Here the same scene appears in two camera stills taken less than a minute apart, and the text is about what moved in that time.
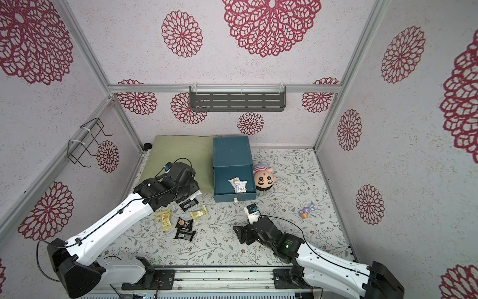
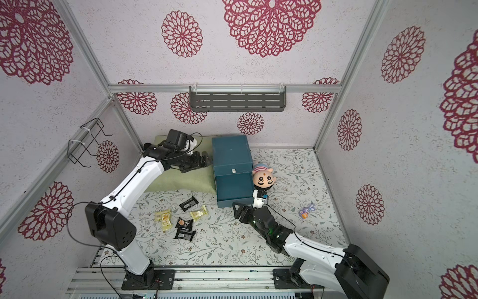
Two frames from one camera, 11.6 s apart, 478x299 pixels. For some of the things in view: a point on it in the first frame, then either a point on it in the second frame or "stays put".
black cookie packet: [185, 234] stays put
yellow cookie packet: [164, 217] stays put
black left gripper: [194, 186] to [198, 163]
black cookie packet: [188, 204] stays put
